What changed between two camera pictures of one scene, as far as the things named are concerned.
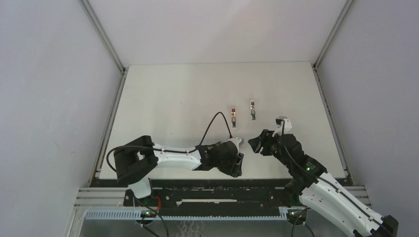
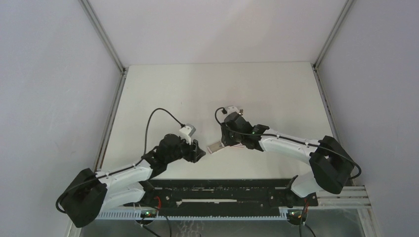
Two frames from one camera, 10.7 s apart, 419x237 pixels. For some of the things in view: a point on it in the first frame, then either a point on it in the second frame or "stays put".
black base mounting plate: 212,194 stays put
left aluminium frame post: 100,158 stays put
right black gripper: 263,140 -> 228,141
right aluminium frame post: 344,11 stays put
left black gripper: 234,169 -> 194,153
